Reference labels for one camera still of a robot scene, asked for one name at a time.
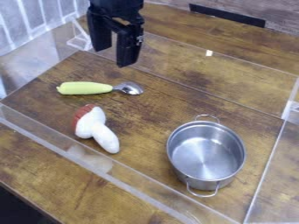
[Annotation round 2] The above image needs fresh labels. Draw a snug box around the silver metal pot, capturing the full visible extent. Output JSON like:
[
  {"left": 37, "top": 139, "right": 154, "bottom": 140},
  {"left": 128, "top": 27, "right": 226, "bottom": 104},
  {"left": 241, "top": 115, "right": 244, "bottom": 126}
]
[{"left": 165, "top": 115, "right": 246, "bottom": 198}]

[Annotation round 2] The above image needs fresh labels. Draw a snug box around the black bar on table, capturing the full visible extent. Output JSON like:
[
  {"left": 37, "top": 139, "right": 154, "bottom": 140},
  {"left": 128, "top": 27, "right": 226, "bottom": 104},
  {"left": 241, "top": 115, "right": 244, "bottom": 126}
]
[{"left": 189, "top": 3, "right": 266, "bottom": 28}]

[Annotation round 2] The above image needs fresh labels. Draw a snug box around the white red plush mushroom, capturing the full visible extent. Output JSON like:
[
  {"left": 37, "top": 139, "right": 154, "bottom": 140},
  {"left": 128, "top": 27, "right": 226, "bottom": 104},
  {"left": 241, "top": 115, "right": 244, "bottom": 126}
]
[{"left": 71, "top": 104, "right": 120, "bottom": 154}]

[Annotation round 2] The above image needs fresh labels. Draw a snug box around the clear acrylic triangle stand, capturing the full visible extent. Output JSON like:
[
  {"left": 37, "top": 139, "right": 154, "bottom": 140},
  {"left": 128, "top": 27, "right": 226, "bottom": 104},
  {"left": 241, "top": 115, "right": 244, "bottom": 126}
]
[{"left": 66, "top": 19, "right": 91, "bottom": 51}]

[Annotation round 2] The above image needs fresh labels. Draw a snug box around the yellow handled metal spoon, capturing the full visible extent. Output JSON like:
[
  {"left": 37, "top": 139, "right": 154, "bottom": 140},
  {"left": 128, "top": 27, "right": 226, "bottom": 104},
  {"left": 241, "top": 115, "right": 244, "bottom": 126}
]
[{"left": 55, "top": 81, "right": 144, "bottom": 95}]

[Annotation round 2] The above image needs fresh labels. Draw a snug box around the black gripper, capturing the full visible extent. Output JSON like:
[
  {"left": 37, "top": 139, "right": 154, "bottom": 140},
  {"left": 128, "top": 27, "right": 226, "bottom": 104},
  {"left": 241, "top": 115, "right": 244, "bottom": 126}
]
[{"left": 86, "top": 0, "right": 144, "bottom": 67}]

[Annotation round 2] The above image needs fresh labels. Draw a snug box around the clear acrylic wall panel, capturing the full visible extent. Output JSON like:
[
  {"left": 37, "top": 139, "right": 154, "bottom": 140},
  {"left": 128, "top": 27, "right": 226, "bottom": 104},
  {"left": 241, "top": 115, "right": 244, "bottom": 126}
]
[{"left": 244, "top": 78, "right": 299, "bottom": 224}]

